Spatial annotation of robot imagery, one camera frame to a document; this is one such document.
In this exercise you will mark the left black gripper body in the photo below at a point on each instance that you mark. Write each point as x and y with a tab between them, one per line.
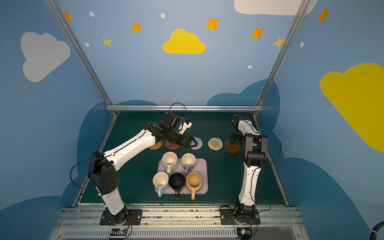
184	139

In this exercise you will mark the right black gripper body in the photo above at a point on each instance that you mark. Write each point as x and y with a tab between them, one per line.
235	141

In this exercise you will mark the brown wooden saucer coaster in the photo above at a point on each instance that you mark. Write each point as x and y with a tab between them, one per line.
232	148

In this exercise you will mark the woven cork coaster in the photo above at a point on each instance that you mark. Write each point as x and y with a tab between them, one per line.
156	146

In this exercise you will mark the dark brown wooden coaster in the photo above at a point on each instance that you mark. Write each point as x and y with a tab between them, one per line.
171	146

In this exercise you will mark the white multicolour woven coaster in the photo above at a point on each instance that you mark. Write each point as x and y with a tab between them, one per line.
215	144

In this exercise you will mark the cream mug white handle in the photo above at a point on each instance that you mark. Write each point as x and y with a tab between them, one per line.
170	160

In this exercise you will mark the grey woven coaster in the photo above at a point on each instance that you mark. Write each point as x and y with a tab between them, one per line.
196	144

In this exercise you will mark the white mug lilac handle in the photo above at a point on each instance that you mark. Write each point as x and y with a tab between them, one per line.
188	161

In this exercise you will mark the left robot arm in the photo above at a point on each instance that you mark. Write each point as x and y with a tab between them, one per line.
103	168

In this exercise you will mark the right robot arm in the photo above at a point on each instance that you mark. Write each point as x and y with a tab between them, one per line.
254	147

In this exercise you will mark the black mug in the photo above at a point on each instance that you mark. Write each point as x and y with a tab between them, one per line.
177	183

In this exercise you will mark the tan yellow mug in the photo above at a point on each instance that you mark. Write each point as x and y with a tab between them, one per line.
194	184

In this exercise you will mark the rear aluminium crossbar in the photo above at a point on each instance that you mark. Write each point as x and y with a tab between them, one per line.
179	107

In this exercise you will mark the right green circuit board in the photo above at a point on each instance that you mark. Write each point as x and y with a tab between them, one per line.
244	234

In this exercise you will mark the green circuit board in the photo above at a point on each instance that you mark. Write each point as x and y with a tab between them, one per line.
244	234
119	233

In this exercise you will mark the left green circuit board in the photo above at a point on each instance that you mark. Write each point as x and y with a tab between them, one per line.
119	233

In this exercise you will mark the cream mug blue handle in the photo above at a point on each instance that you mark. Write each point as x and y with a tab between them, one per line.
161	182

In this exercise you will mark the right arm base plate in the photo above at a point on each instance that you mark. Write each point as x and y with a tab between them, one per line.
228	216

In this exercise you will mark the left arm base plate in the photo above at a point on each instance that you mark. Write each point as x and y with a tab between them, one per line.
123	218

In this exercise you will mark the aluminium front rail frame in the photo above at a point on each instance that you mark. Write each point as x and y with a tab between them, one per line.
179	222

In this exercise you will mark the left aluminium frame post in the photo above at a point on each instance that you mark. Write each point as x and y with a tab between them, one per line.
57	12

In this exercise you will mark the aluminium frame post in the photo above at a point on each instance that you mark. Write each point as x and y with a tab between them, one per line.
57	12
292	32

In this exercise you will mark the right aluminium frame post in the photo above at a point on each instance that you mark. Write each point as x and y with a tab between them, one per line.
292	32

